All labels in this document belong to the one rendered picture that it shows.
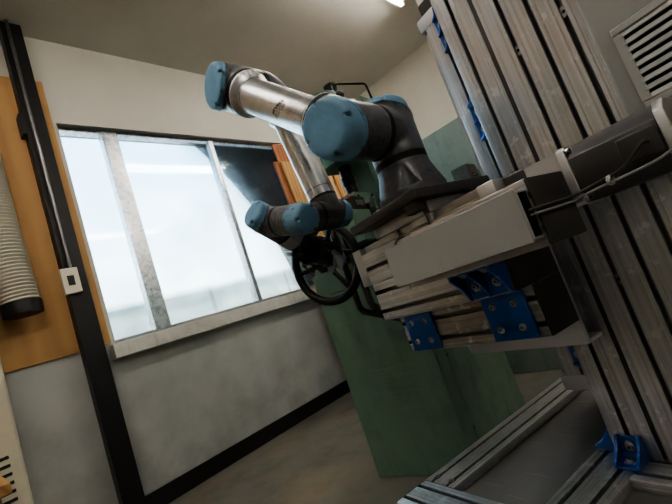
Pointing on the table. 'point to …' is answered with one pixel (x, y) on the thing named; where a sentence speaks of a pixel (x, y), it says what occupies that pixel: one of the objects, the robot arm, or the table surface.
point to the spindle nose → (347, 179)
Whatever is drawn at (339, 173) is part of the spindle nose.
